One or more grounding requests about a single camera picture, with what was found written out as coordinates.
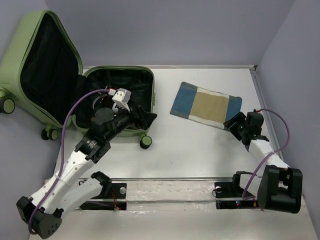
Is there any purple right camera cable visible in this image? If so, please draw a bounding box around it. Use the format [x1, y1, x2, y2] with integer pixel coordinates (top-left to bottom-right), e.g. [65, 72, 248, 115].
[242, 107, 291, 201]

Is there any purple camera cable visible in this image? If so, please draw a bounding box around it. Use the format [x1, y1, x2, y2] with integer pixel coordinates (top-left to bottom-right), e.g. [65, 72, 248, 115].
[27, 87, 116, 236]
[242, 107, 291, 201]

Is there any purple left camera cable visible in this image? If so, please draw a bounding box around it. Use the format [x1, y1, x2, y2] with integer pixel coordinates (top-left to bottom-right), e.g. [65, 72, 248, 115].
[27, 87, 116, 236]

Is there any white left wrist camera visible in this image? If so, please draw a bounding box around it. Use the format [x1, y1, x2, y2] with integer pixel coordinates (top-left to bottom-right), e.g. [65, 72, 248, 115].
[108, 88, 132, 111]

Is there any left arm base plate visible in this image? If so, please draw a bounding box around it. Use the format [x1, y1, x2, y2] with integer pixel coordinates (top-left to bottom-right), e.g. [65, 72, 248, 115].
[79, 181, 127, 211]

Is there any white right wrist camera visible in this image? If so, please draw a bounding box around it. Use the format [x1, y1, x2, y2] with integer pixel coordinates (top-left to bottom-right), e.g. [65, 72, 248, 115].
[246, 109, 264, 127]

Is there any green hard-shell suitcase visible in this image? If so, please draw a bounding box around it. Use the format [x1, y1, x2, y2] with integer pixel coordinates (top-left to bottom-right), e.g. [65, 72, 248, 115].
[0, 9, 156, 140]

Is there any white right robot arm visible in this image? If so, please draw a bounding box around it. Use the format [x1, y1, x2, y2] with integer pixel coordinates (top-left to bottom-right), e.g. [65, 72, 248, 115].
[223, 109, 303, 214]

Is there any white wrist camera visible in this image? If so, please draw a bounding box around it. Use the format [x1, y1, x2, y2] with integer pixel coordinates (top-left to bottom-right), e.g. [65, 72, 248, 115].
[108, 88, 132, 111]
[246, 109, 264, 127]

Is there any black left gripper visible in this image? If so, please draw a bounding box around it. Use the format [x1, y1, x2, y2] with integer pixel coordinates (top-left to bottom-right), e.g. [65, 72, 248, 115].
[106, 101, 157, 141]

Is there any blue tan cloth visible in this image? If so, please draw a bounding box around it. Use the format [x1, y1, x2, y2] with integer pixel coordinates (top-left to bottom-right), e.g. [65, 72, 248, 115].
[170, 82, 242, 130]

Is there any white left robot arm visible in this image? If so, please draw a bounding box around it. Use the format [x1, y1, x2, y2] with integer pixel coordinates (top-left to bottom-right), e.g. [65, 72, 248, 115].
[16, 106, 157, 240]

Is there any aluminium mounting rail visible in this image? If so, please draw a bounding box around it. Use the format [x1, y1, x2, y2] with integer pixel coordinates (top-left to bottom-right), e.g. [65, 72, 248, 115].
[49, 176, 278, 182]

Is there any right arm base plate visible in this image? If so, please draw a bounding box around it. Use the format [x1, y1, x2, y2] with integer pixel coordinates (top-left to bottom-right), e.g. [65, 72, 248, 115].
[211, 181, 259, 210]

